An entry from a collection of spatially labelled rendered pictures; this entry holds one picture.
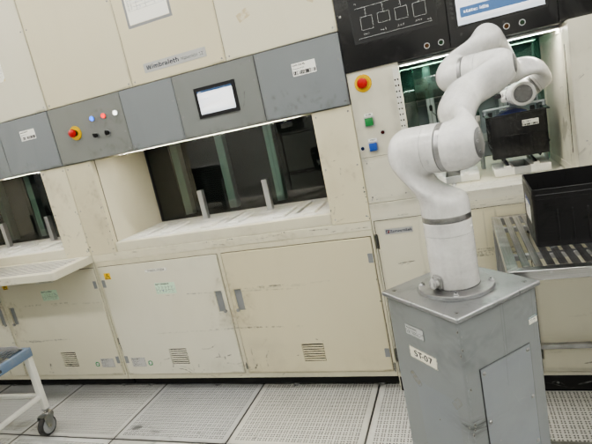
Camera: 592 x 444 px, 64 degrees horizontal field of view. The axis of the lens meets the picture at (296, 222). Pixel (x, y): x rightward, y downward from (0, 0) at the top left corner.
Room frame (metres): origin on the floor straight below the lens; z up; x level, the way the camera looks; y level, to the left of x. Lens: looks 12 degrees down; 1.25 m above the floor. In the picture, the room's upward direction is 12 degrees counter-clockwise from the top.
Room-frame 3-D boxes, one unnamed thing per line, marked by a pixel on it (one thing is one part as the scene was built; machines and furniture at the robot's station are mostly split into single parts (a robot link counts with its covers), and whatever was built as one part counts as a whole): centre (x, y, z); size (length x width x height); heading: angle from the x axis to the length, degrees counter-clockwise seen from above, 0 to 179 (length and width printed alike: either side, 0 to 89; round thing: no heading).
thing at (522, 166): (1.98, -0.99, 0.89); 0.22 x 0.21 x 0.04; 159
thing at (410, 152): (1.18, -0.35, 1.07); 0.19 x 0.12 x 0.24; 48
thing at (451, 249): (1.15, -0.38, 0.85); 0.19 x 0.19 x 0.18
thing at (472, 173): (2.08, -0.73, 0.89); 0.22 x 0.21 x 0.04; 159
